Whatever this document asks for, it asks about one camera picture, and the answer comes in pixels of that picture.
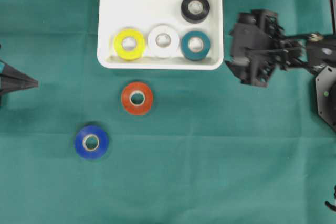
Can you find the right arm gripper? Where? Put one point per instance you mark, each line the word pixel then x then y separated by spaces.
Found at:
pixel 284 53

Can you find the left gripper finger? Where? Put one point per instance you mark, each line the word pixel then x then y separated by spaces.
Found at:
pixel 8 87
pixel 10 72

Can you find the red tape roll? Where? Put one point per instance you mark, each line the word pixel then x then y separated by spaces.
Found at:
pixel 134 88

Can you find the green table cloth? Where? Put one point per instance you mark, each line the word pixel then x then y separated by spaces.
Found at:
pixel 210 150

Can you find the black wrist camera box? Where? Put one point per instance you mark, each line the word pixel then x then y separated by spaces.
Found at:
pixel 248 33

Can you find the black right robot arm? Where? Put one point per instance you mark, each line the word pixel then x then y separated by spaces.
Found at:
pixel 319 55

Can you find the teal green tape roll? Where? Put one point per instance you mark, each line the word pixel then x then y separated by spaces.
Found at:
pixel 195 45

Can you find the white plastic case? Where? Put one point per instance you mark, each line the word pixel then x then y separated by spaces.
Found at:
pixel 144 15

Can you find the black tape roll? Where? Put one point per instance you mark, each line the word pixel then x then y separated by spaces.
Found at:
pixel 195 11

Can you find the white tape roll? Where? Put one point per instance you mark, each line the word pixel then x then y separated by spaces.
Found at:
pixel 163 41

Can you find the yellow tape roll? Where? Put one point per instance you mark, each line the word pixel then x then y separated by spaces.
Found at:
pixel 129 44

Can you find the blue tape roll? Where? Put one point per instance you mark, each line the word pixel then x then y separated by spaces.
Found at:
pixel 87 132

